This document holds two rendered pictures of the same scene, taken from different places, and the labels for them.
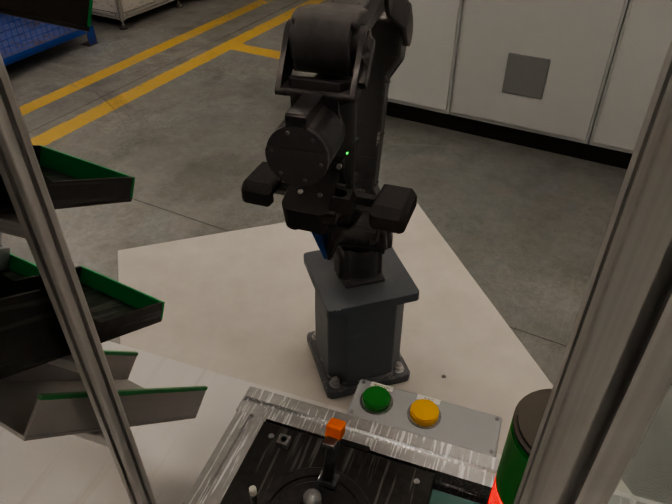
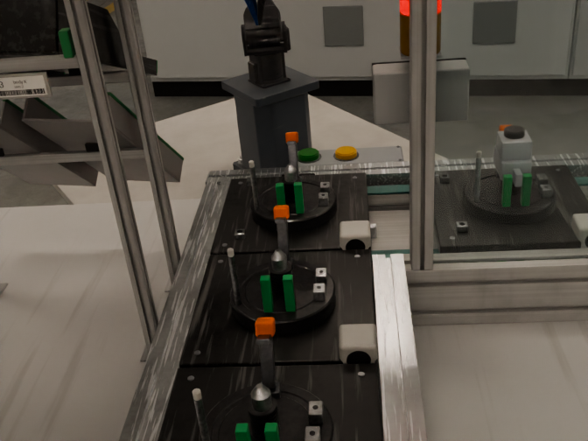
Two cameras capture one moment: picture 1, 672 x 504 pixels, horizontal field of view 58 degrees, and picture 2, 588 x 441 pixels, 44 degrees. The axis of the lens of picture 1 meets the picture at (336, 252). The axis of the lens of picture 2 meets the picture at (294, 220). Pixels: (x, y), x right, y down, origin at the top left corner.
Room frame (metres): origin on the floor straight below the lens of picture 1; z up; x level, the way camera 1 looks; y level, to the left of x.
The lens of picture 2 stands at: (-0.64, 0.27, 1.55)
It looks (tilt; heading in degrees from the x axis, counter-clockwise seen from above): 30 degrees down; 347
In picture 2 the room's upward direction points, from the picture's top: 6 degrees counter-clockwise
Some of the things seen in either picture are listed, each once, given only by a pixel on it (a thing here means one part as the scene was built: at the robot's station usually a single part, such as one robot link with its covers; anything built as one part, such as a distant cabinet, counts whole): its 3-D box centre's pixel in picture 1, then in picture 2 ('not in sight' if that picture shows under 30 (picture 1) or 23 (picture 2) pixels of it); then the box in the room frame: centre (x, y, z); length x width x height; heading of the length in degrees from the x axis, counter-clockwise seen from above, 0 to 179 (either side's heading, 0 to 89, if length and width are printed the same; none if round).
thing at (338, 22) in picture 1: (356, 31); not in sight; (0.67, -0.02, 1.45); 0.29 x 0.08 x 0.11; 165
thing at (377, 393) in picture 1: (376, 400); (308, 157); (0.55, -0.06, 0.96); 0.04 x 0.04 x 0.02
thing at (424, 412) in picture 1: (424, 414); (346, 155); (0.53, -0.12, 0.96); 0.04 x 0.04 x 0.02
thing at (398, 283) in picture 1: (357, 318); (274, 127); (0.72, -0.04, 0.96); 0.15 x 0.15 x 0.20; 17
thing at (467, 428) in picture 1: (422, 427); (346, 170); (0.53, -0.12, 0.93); 0.21 x 0.07 x 0.06; 70
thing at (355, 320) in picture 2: not in sight; (281, 275); (0.12, 0.11, 1.01); 0.24 x 0.24 x 0.13; 70
